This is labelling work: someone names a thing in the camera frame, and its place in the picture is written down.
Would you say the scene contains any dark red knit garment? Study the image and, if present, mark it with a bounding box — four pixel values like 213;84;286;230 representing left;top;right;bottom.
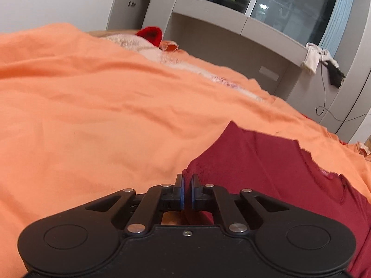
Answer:
182;122;370;277

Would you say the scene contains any orange bed sheet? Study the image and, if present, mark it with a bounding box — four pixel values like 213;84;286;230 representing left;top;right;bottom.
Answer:
1;24;370;277

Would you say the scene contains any grey built-in cabinet unit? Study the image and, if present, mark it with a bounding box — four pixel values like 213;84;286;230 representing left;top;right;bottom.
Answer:
108;0;370;141

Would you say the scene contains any black cloth on ledge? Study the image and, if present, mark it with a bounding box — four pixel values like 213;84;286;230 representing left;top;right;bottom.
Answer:
322;61;345;88

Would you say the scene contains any small orange cloth piece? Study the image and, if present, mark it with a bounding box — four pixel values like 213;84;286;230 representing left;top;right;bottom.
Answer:
159;40;179;52

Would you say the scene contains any white patterned blanket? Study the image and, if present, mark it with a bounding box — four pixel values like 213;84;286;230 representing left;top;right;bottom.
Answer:
101;33;263;102

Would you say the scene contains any white cloth on ledge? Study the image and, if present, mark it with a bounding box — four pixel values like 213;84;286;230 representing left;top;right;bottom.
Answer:
301;43;339;75

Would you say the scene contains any bright red cloth item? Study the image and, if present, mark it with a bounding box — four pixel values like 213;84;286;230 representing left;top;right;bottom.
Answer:
136;26;163;48

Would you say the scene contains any large glass window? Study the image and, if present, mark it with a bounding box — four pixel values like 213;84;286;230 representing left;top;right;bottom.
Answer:
206;0;336;45

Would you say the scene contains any light blue right curtain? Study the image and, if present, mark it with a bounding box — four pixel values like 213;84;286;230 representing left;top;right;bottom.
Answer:
319;0;353;57

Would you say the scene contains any black power cable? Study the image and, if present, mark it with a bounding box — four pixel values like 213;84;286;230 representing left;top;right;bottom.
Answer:
315;50;371;135

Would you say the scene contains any white wall socket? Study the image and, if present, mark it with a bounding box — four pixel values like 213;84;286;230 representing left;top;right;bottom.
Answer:
259;66;280;82

